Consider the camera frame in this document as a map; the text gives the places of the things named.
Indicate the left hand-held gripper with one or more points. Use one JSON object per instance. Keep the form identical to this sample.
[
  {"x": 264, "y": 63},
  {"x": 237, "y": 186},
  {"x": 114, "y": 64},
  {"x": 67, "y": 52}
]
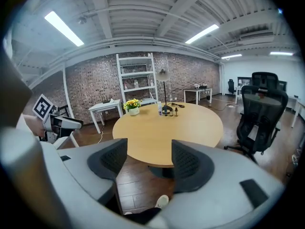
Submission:
[{"x": 48, "y": 123}]

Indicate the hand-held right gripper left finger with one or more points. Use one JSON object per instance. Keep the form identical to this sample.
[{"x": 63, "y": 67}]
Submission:
[{"x": 78, "y": 166}]

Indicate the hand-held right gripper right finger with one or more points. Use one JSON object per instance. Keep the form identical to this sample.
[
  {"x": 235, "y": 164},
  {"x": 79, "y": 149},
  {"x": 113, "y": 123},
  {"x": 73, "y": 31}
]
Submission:
[{"x": 226, "y": 175}]

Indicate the black small tube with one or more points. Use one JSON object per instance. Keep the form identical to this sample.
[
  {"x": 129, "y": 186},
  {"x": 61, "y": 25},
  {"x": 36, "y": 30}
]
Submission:
[{"x": 166, "y": 113}]

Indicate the white small bottle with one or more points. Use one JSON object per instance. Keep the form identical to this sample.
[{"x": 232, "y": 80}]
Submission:
[{"x": 159, "y": 108}]

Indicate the person's left forearm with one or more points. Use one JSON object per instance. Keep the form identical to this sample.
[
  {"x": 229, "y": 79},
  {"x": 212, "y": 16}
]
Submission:
[{"x": 33, "y": 125}]

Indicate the white side table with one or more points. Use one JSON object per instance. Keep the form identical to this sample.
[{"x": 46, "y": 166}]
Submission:
[{"x": 104, "y": 105}]

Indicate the sunflowers in white pot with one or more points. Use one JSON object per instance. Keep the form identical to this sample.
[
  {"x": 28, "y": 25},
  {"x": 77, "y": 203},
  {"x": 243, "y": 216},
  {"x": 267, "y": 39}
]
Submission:
[{"x": 133, "y": 111}]

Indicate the colourful drink pack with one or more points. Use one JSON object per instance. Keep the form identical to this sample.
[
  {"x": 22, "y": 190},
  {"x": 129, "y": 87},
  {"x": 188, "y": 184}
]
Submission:
[{"x": 125, "y": 86}]

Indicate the black office chair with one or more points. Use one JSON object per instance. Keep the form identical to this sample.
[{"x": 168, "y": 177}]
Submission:
[
  {"x": 262, "y": 118},
  {"x": 231, "y": 86},
  {"x": 264, "y": 80}
]

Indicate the person's right shoe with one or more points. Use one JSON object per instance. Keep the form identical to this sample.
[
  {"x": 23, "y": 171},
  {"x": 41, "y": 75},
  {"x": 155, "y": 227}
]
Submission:
[{"x": 162, "y": 200}]

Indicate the white power strip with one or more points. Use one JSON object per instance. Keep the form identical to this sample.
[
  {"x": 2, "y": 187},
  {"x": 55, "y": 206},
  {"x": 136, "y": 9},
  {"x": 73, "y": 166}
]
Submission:
[{"x": 230, "y": 106}]

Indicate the clear plastic bottle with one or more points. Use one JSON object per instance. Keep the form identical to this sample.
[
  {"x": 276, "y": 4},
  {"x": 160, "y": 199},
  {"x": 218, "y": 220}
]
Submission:
[{"x": 136, "y": 83}]

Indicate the black waste bin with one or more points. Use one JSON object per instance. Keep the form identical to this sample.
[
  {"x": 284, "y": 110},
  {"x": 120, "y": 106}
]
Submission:
[{"x": 208, "y": 97}]

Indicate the person's black trousers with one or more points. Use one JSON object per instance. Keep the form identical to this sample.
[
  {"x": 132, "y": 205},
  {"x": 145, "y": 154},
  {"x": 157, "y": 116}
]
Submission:
[{"x": 143, "y": 216}]

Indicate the white metal shelf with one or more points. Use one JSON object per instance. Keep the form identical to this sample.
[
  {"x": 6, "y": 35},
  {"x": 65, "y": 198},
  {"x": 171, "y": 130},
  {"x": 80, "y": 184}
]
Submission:
[{"x": 138, "y": 73}]

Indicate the black monitor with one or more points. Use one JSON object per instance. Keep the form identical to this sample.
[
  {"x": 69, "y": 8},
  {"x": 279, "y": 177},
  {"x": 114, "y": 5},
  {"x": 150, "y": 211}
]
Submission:
[{"x": 244, "y": 82}]

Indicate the ceiling tube light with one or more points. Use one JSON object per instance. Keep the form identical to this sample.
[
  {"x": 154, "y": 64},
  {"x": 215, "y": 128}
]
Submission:
[
  {"x": 63, "y": 27},
  {"x": 281, "y": 53},
  {"x": 231, "y": 56},
  {"x": 202, "y": 33}
]

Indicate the white office desk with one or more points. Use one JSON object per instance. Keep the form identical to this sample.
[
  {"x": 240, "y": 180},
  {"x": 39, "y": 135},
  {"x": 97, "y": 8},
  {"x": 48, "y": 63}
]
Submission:
[{"x": 291, "y": 100}]

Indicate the black desk lamp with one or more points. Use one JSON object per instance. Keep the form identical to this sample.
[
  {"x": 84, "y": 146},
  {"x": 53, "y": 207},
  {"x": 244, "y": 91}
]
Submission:
[{"x": 163, "y": 75}]

